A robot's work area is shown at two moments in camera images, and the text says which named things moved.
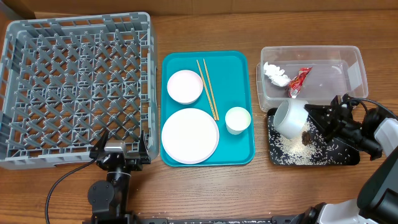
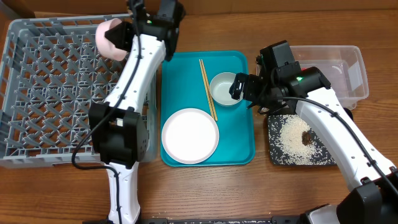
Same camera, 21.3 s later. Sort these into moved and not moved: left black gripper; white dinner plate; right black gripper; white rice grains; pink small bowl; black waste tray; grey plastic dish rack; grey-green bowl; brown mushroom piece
Moved: pink small bowl; right black gripper; grey-green bowl; left black gripper
Not moved: brown mushroom piece; white rice grains; black waste tray; white dinner plate; grey plastic dish rack
